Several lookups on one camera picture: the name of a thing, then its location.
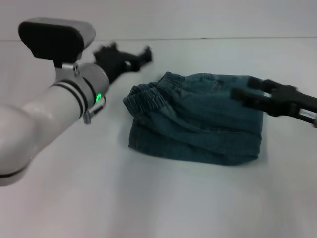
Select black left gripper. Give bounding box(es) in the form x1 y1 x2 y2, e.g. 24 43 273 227
93 41 154 85

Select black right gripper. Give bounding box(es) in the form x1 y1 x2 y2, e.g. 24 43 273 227
230 76 317 129

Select thin gripper cable with plug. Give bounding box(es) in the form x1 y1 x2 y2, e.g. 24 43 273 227
83 95 107 124

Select blue denim shorts with print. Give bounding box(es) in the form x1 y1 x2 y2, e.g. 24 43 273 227
123 71 264 166

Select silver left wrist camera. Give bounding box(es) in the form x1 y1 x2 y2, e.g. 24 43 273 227
17 16 97 78

